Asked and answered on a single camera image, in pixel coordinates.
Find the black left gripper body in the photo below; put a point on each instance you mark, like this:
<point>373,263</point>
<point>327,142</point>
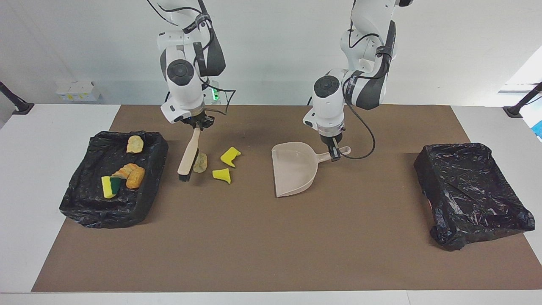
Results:
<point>332,139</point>

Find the brown table mat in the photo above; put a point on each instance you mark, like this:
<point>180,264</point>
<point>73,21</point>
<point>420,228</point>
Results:
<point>296,254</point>

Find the white boxes by wall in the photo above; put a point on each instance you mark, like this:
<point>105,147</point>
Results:
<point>78,91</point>

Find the black camera stand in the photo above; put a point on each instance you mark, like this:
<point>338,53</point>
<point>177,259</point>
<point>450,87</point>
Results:
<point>17,103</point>
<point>521,103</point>

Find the beige plastic dustpan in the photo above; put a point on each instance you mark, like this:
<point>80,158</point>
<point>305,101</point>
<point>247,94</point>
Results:
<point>294,169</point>

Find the black bag lined bin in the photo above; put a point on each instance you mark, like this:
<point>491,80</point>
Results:
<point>470,195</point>
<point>84,203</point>

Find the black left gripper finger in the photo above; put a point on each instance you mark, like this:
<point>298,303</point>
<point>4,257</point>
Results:
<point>335,153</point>

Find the brown bread roll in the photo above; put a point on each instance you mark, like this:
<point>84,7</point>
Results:
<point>135,178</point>

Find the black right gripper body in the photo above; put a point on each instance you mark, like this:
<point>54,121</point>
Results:
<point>202,120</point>

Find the beige hand brush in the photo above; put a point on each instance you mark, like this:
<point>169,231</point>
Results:
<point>189,154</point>

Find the blue object at table edge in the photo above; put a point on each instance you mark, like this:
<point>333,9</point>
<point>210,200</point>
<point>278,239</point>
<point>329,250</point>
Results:
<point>538,129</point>

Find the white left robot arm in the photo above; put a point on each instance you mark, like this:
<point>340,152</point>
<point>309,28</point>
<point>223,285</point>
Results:
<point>328,101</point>

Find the green and yellow sponge piece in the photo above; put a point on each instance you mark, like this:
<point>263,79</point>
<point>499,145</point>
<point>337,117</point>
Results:
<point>108,187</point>

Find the orange striped bread piece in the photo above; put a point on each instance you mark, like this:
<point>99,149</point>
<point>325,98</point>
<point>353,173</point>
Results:
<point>123,170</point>

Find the pale cream foam chunk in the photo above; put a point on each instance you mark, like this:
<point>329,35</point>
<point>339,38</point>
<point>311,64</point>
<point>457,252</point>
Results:
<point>134,144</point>
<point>200,163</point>

